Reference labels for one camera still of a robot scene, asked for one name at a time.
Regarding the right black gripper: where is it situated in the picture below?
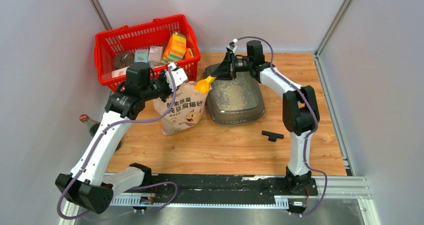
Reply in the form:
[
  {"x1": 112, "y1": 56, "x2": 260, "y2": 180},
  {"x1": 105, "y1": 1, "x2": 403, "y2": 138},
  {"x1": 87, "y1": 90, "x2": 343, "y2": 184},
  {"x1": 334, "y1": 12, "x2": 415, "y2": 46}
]
[{"x1": 211, "y1": 51, "x2": 254, "y2": 80}]

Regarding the yellow plastic scoop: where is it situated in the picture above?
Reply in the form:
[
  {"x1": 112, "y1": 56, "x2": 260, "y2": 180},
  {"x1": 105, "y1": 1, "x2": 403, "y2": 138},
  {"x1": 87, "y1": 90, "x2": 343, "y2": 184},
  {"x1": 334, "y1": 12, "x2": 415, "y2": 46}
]
[{"x1": 193, "y1": 76, "x2": 217, "y2": 94}]

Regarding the cat litter bag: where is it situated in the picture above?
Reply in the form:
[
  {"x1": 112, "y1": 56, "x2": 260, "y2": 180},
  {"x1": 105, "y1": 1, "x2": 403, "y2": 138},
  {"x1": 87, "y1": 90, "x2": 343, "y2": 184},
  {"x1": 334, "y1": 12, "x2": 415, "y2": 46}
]
[{"x1": 161, "y1": 81, "x2": 207, "y2": 136}]

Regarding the black bag clip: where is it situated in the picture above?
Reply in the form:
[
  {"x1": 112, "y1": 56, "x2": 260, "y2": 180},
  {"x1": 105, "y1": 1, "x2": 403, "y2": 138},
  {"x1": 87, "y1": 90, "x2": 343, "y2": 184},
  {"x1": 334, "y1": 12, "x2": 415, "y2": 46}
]
[{"x1": 261, "y1": 130, "x2": 285, "y2": 143}]

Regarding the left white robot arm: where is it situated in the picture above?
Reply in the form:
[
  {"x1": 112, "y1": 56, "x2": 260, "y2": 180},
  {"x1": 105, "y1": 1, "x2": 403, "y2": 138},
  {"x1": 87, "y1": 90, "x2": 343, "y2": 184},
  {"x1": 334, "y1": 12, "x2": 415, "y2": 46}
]
[{"x1": 55, "y1": 62, "x2": 188, "y2": 220}]

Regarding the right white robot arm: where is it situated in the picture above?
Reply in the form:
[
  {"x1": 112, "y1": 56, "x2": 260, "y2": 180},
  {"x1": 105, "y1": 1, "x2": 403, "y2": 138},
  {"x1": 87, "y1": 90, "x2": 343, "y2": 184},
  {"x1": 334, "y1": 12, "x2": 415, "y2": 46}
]
[{"x1": 208, "y1": 36, "x2": 320, "y2": 195}]

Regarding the grey plastic litter box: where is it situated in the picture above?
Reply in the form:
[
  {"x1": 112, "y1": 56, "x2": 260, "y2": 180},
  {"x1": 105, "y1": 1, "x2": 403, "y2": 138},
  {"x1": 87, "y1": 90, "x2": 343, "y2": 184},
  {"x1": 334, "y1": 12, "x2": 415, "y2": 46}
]
[{"x1": 206, "y1": 71, "x2": 265, "y2": 125}]

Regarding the pink small box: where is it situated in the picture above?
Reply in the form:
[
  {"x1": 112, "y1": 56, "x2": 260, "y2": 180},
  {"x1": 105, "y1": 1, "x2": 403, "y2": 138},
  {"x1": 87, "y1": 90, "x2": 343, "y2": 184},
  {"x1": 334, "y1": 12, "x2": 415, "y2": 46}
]
[{"x1": 147, "y1": 46, "x2": 164, "y2": 64}]

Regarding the teal small box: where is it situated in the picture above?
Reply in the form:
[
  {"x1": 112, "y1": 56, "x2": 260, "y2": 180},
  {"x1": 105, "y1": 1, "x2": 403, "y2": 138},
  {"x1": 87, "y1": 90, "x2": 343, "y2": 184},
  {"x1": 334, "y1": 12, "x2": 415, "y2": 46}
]
[{"x1": 133, "y1": 49, "x2": 149, "y2": 63}]

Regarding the white pink flat box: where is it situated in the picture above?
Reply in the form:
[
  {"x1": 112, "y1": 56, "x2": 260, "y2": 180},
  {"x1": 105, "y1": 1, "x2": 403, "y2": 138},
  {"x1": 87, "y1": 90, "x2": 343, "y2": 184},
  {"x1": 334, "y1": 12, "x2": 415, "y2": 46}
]
[{"x1": 111, "y1": 67, "x2": 128, "y2": 78}]

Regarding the orange sponge pack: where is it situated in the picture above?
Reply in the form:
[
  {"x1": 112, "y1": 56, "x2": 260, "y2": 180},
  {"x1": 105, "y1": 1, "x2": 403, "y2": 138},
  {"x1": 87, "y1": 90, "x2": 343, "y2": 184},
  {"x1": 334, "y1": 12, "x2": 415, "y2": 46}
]
[{"x1": 161, "y1": 31, "x2": 187, "y2": 65}]

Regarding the red plastic shopping basket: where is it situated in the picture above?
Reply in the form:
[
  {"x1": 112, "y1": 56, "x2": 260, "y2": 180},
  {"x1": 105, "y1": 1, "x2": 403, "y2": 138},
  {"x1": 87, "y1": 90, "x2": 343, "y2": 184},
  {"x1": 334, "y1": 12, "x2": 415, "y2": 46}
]
[{"x1": 94, "y1": 14, "x2": 201, "y2": 92}]

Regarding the brown round disc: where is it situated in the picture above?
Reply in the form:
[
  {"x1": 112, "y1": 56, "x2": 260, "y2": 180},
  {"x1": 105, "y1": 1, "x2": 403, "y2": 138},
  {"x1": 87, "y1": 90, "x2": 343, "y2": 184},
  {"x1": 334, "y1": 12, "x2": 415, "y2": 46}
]
[{"x1": 112, "y1": 51, "x2": 134, "y2": 70}]

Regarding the cola bottle red cap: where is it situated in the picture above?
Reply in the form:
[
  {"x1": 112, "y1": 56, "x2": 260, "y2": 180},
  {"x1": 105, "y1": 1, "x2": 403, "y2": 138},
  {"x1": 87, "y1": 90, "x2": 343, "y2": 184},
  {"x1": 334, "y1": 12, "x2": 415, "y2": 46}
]
[{"x1": 79, "y1": 114, "x2": 100, "y2": 137}]

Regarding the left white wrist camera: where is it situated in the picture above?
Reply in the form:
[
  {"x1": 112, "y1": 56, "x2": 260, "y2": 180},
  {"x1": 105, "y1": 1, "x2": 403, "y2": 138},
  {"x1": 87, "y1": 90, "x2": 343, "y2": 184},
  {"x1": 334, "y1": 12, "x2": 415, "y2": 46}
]
[{"x1": 165, "y1": 62, "x2": 189, "y2": 92}]

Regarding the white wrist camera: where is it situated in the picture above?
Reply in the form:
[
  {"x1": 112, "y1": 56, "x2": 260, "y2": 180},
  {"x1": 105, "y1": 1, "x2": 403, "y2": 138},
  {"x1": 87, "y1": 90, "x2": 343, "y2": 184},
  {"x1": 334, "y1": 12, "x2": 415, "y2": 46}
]
[
  {"x1": 165, "y1": 62, "x2": 189, "y2": 92},
  {"x1": 226, "y1": 38, "x2": 238, "y2": 54}
]

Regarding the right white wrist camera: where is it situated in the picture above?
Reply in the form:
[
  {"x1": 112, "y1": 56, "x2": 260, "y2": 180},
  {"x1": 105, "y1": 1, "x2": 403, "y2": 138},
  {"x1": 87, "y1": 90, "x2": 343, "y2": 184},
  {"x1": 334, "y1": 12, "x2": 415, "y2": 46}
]
[{"x1": 226, "y1": 38, "x2": 238, "y2": 54}]

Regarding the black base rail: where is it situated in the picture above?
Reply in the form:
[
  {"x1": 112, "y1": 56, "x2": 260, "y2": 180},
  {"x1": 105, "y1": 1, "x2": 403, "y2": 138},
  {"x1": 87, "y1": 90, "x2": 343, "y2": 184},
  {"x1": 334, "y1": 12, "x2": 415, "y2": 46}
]
[{"x1": 130, "y1": 173, "x2": 319, "y2": 213}]

